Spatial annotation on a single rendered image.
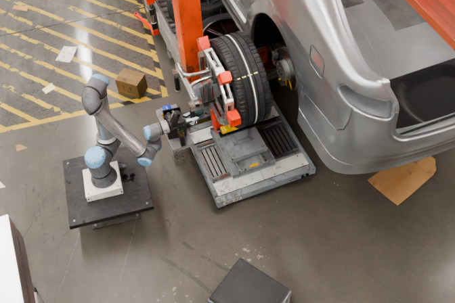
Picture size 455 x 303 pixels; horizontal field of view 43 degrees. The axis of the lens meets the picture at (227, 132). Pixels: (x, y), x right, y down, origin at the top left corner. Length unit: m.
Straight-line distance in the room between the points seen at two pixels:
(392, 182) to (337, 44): 1.79
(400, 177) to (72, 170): 2.53
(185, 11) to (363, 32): 1.27
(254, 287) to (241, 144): 1.25
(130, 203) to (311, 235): 1.35
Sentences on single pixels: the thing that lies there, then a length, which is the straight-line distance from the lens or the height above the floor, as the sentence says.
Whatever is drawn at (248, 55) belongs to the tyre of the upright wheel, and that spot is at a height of 1.16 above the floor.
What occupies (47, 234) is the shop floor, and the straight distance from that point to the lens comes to 4.60.
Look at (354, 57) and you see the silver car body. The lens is 3.13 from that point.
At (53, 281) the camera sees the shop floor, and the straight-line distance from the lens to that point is 4.39.
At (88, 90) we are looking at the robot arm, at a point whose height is 1.21.
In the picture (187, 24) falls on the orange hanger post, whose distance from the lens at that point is 4.13.
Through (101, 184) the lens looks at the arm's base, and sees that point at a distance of 4.22.
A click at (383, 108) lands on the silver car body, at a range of 3.26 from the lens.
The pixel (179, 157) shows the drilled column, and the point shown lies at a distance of 4.65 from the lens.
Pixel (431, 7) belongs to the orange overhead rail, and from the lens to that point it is 1.32.
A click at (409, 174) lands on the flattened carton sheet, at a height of 0.01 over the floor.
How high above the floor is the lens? 3.79
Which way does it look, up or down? 51 degrees down
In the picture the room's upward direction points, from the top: 3 degrees counter-clockwise
